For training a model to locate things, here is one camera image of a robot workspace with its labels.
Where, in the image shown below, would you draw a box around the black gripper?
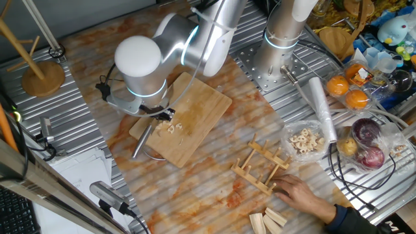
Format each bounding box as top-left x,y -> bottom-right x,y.
139,104 -> 176,122

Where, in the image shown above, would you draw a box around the steel handled cleaver knife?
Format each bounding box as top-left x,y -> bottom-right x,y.
131,122 -> 154,159

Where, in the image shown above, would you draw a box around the wooden peg rack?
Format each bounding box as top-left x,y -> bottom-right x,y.
230,132 -> 293,197

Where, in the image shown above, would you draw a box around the forearm in dark sleeve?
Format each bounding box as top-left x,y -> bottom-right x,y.
320,204 -> 393,234

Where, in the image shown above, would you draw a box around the bag of lotus slices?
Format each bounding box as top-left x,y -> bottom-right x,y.
279,120 -> 331,163

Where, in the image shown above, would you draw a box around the bare person hand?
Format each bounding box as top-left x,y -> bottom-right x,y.
272,174 -> 328,224

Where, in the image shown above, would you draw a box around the wooden cutting board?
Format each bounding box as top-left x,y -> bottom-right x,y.
129,71 -> 233,169

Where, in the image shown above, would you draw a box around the orange marble pattern mat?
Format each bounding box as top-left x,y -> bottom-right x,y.
60,0 -> 362,234

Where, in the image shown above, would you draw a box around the white paper stack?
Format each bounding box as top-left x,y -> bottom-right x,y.
48,147 -> 131,234

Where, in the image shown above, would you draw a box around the wooden mug tree stand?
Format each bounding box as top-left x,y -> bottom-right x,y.
0,0 -> 66,98

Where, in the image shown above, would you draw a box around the wooden blocks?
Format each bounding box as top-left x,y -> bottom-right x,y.
265,207 -> 288,228

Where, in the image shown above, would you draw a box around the white tripod legs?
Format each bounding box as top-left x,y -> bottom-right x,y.
21,0 -> 68,60

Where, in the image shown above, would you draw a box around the clear plastic bag roll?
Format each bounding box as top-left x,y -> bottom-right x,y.
307,77 -> 338,144

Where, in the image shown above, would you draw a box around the orange pole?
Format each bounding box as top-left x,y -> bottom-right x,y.
0,103 -> 20,153

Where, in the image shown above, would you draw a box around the orange fruit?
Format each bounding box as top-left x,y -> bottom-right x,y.
326,75 -> 350,97
344,89 -> 370,110

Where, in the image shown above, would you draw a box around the black keyboard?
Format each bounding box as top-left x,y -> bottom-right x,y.
0,187 -> 42,234

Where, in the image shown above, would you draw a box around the wooden hanger stand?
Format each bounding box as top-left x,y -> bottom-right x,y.
318,0 -> 375,62

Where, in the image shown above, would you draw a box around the orange with paper label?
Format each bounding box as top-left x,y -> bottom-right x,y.
344,63 -> 367,82

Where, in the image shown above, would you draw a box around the red onion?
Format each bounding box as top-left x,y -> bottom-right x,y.
356,146 -> 385,170
352,118 -> 381,144

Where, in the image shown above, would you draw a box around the clear plastic fruit container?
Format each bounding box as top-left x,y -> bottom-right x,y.
323,60 -> 396,113

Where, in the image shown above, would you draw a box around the clear measuring cup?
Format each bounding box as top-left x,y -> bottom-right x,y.
363,47 -> 404,74

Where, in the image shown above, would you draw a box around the clear plastic produce bag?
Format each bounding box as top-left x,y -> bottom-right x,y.
334,118 -> 407,175

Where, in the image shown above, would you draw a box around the glass bowl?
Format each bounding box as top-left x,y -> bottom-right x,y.
388,69 -> 413,92

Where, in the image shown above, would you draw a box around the blue plush toy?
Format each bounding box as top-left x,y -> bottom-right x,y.
376,11 -> 416,46

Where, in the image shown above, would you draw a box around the black printed box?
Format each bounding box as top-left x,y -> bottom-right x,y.
370,211 -> 416,234

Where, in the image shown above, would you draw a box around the wrist camera on grey bracket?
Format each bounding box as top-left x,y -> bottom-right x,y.
95,82 -> 143,115

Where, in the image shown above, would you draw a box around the black camera cable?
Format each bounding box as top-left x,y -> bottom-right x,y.
99,63 -> 118,86

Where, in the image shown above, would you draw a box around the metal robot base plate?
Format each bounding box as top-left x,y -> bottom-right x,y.
236,41 -> 310,92

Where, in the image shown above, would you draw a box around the grey camera with black clamp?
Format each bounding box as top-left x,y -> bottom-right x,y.
89,181 -> 131,217

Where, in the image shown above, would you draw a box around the small grey camera on mount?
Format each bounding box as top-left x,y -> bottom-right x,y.
34,116 -> 68,163

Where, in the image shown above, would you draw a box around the grey robot hose cable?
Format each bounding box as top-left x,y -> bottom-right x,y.
279,64 -> 411,129

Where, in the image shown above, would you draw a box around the aluminium frame bar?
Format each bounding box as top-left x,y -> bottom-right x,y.
0,138 -> 131,234

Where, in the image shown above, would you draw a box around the black power cable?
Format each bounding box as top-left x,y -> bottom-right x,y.
328,142 -> 398,212

